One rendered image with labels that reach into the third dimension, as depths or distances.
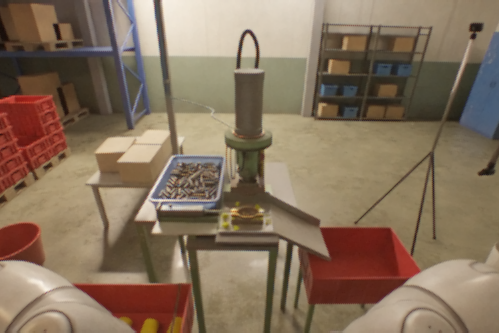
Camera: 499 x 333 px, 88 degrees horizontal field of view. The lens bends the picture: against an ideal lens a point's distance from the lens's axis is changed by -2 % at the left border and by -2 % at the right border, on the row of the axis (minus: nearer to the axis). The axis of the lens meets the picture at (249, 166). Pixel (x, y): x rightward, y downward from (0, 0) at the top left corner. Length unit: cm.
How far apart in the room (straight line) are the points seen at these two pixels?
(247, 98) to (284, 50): 532
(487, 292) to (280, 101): 618
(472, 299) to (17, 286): 68
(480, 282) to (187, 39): 626
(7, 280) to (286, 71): 618
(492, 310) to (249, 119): 88
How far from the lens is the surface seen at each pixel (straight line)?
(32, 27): 637
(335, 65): 622
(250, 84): 106
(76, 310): 45
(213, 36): 635
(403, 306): 45
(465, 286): 55
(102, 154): 297
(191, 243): 138
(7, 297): 54
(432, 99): 786
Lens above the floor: 190
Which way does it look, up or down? 28 degrees down
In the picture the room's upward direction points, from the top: 1 degrees clockwise
